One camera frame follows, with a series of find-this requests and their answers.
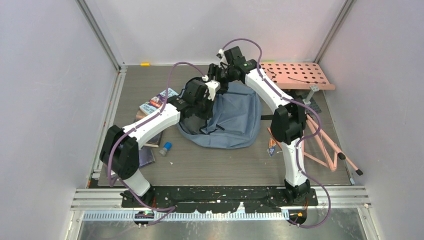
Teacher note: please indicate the pink perforated music stand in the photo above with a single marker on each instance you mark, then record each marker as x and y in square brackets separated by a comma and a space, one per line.
[300, 76]

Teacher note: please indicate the colourful treehouse paperback book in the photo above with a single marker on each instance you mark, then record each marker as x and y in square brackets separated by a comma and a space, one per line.
[156, 102]

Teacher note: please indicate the orange pencil left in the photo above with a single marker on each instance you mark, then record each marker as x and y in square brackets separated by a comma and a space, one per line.
[272, 136]

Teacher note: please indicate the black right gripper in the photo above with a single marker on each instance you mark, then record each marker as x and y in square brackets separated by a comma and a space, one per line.
[214, 70]

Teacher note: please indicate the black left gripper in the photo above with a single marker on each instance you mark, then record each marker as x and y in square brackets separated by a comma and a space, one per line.
[207, 115]

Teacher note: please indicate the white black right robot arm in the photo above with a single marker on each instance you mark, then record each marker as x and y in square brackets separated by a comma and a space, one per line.
[288, 121]

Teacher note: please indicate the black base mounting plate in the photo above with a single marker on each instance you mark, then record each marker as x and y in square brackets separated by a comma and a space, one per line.
[225, 199]

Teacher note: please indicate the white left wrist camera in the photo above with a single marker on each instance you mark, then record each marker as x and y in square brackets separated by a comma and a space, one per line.
[212, 86]

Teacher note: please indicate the dark Tale of Two Cities book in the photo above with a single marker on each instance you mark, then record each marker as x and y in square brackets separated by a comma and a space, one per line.
[156, 136]

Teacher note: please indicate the orange triangular sticker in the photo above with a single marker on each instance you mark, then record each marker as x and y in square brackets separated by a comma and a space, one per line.
[272, 143]

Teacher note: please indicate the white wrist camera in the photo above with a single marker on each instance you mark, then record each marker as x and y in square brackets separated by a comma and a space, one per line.
[212, 86]
[221, 56]

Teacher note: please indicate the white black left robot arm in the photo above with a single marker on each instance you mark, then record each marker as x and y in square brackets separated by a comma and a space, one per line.
[120, 149]

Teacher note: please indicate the grey lego plate with post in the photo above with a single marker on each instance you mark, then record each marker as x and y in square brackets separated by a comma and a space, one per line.
[307, 97]

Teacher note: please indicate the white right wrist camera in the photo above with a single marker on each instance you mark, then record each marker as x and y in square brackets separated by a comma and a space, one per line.
[221, 56]

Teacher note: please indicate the blue grey student backpack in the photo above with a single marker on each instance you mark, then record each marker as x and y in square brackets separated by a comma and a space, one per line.
[235, 121]

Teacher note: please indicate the blue capped glue stick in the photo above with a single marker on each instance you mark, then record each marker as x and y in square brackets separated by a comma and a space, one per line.
[165, 149]

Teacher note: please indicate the dark blue galaxy cover book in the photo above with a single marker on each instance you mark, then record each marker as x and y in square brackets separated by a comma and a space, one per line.
[146, 156]

